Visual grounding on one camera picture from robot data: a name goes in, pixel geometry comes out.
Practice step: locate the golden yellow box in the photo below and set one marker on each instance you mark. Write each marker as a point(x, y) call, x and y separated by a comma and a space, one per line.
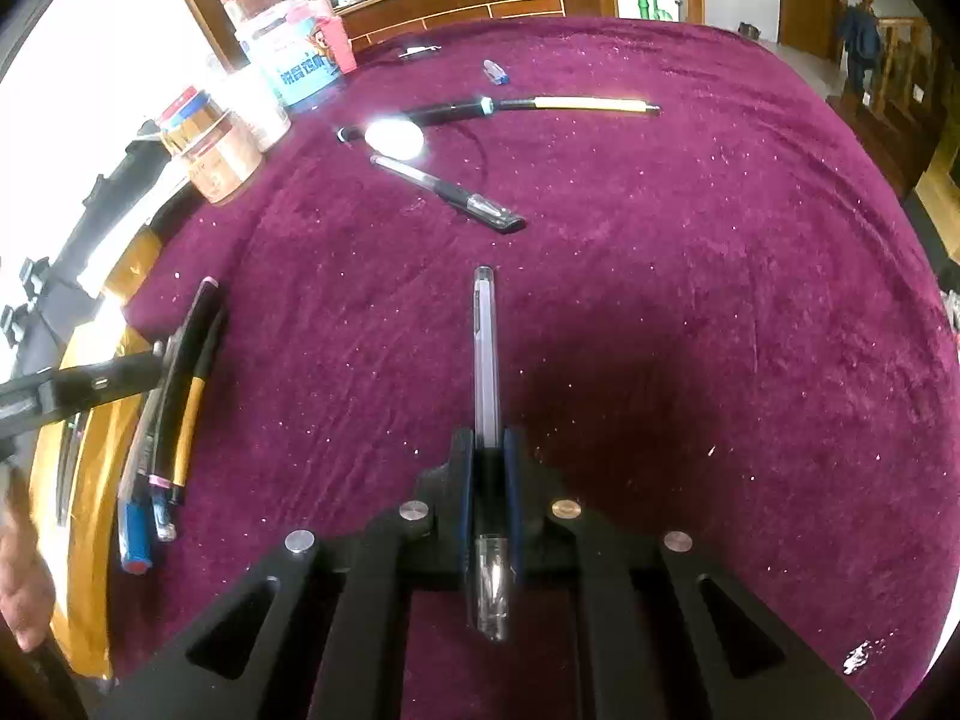
point(90, 510)

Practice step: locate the purple velvet tablecloth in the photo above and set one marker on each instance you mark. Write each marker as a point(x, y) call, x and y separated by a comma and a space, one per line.
point(675, 315)

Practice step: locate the person's left hand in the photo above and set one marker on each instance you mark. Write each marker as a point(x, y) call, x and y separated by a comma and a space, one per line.
point(26, 570)

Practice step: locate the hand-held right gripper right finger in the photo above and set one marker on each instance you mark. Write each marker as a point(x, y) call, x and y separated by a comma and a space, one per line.
point(514, 499)

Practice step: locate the long black pen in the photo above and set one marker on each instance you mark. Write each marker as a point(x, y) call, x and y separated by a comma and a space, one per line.
point(442, 112)

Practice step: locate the white paper scrap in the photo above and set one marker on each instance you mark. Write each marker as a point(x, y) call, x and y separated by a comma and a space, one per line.
point(859, 656)

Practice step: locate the pink cup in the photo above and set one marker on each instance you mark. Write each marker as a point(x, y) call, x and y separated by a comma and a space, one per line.
point(330, 34)

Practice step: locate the blue capped marker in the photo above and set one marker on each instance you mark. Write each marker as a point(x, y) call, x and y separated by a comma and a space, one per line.
point(136, 540)

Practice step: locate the wooden cabinet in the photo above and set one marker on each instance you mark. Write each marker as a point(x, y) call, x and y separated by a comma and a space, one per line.
point(480, 4)

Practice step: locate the brown jar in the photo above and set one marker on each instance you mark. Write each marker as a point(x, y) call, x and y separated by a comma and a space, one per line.
point(217, 157)

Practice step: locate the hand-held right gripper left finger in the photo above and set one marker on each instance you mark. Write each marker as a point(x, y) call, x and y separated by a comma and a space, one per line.
point(466, 499)

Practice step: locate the bunch of marker pens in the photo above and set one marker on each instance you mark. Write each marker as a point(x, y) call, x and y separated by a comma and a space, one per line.
point(187, 330)

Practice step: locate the blue and white canister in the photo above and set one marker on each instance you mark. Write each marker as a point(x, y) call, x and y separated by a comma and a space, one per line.
point(296, 64)

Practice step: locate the clear ballpoint pen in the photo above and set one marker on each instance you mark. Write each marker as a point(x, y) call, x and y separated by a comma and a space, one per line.
point(487, 375)

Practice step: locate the black bag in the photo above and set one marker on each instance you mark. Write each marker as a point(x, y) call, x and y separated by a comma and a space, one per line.
point(90, 240)

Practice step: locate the white round object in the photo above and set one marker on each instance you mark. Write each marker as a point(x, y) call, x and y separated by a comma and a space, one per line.
point(394, 138)

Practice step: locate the clear plastic jar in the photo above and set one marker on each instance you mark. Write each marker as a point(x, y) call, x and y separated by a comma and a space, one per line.
point(262, 112)

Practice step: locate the clear gel pen black cap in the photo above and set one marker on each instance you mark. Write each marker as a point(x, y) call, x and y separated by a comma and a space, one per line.
point(450, 191)

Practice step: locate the wooden railing furniture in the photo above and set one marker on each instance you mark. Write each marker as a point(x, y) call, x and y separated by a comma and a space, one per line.
point(900, 105)

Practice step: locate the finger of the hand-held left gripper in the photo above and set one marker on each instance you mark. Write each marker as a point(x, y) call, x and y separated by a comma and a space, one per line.
point(82, 390)

